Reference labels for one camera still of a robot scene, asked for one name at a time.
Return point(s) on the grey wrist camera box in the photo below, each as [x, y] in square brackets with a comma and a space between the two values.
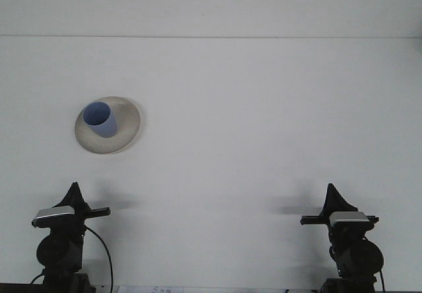
[52, 214]
[347, 217]

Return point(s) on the pale round plate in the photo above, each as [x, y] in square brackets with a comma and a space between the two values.
[125, 138]

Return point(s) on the pale blue cup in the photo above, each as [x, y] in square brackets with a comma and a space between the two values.
[103, 126]

